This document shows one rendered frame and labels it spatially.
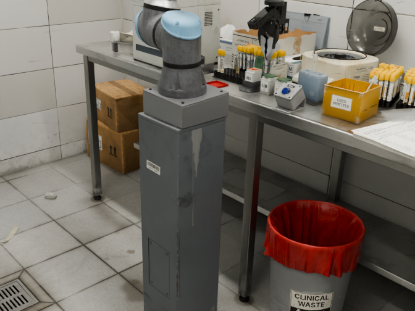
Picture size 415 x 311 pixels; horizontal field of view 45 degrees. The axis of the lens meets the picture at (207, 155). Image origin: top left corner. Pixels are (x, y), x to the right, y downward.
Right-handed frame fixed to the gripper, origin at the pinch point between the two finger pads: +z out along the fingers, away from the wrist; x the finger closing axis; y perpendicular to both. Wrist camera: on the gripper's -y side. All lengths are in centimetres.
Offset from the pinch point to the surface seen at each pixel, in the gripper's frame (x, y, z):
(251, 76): -1.1, -8.8, 5.6
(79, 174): 140, -8, 99
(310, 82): -22.6, -2.2, 4.4
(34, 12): 170, -12, 3
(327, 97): -35.0, -9.4, 5.3
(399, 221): -39, 50, 71
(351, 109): -43.6, -8.6, 7.1
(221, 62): 18.4, -5.2, 4.6
